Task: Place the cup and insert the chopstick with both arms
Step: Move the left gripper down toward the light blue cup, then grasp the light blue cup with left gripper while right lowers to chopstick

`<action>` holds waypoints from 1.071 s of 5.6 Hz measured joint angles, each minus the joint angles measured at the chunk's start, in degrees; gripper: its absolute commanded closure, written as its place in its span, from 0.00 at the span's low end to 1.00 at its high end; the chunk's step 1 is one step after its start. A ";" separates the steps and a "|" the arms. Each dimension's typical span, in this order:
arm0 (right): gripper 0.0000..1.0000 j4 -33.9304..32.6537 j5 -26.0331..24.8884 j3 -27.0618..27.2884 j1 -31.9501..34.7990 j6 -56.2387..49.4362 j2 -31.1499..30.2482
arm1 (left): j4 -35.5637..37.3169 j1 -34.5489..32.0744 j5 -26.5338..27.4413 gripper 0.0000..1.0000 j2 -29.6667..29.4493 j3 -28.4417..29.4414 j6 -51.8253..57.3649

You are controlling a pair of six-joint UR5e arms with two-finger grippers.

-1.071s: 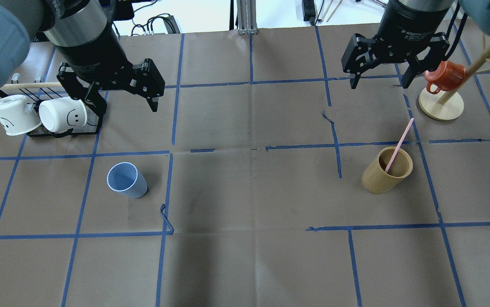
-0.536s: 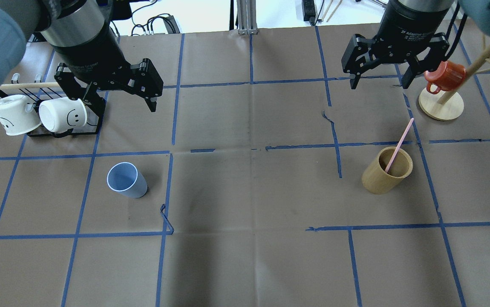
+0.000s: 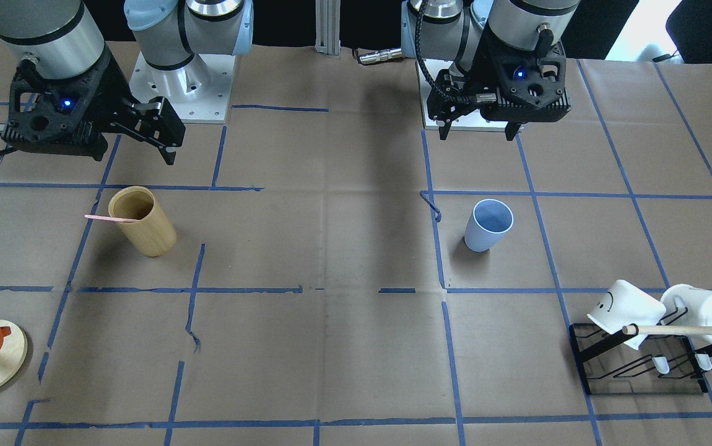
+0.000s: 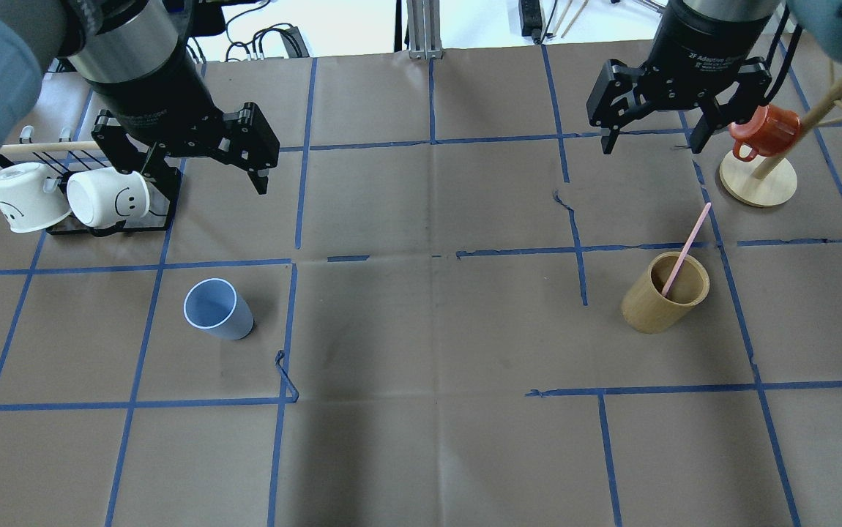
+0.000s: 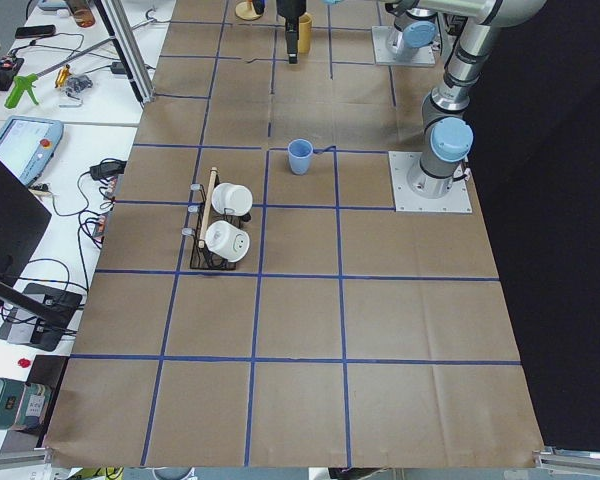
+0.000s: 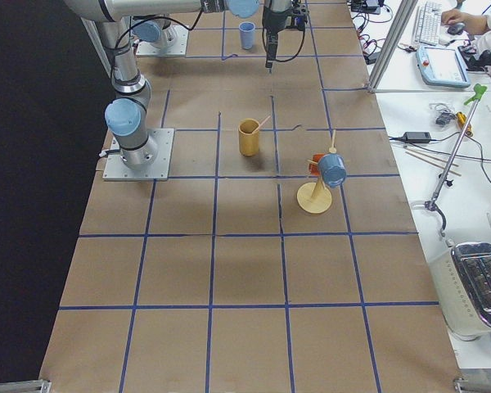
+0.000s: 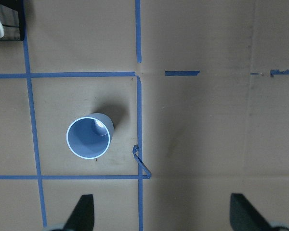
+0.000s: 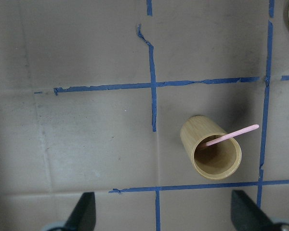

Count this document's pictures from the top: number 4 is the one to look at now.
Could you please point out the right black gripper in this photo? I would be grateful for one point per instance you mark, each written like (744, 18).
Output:
(706, 44)

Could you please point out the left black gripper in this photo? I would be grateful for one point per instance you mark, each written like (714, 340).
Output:
(148, 93)

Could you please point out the pink chopstick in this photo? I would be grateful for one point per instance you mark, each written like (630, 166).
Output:
(686, 247)

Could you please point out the blue plastic cup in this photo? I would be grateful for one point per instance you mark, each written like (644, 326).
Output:
(215, 307)

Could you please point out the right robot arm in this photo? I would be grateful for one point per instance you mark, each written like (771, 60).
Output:
(822, 19)

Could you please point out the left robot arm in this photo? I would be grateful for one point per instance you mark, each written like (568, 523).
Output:
(134, 55)

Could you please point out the bamboo chopstick holder cup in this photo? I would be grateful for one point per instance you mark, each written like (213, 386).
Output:
(646, 309)

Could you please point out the red mug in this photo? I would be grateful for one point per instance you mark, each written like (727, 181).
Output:
(771, 130)

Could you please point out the white smiley mug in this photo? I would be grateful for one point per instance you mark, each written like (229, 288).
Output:
(97, 206)

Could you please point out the wooden mug tree stand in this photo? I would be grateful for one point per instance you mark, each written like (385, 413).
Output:
(771, 181)

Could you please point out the white frowning mug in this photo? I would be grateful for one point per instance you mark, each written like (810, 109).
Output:
(30, 200)

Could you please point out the brown paper table cover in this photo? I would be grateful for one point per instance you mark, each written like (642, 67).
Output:
(436, 276)

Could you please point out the black wire mug rack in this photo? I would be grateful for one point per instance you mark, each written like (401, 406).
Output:
(64, 158)

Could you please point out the aluminium frame post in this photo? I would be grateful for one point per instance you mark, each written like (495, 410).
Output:
(424, 29)

